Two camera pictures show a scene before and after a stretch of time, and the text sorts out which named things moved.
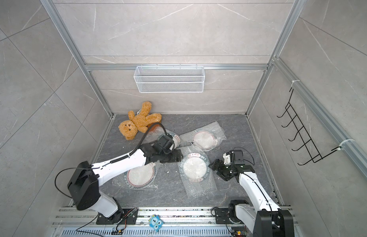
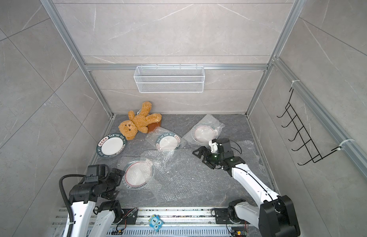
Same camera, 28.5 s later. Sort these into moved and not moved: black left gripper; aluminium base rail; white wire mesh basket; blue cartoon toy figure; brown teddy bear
Moved: black left gripper
Not moved: brown teddy bear; blue cartoon toy figure; white wire mesh basket; aluminium base rail
